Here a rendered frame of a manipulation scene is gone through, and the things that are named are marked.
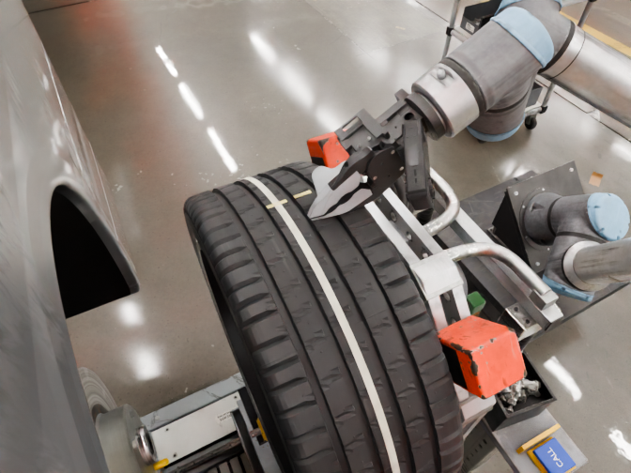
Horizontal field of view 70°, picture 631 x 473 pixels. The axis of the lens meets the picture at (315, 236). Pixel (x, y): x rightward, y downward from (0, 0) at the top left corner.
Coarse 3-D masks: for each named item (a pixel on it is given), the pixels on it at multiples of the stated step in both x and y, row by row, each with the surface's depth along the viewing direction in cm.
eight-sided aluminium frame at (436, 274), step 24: (384, 192) 75; (384, 216) 72; (408, 216) 72; (408, 240) 72; (432, 240) 68; (408, 264) 66; (432, 264) 66; (432, 288) 64; (456, 288) 66; (432, 312) 65; (456, 312) 67; (480, 408) 68
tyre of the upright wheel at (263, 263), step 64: (256, 192) 69; (256, 256) 60; (320, 256) 60; (384, 256) 60; (256, 320) 55; (320, 320) 57; (384, 320) 57; (320, 384) 54; (384, 384) 57; (448, 384) 59; (320, 448) 54; (384, 448) 57; (448, 448) 61
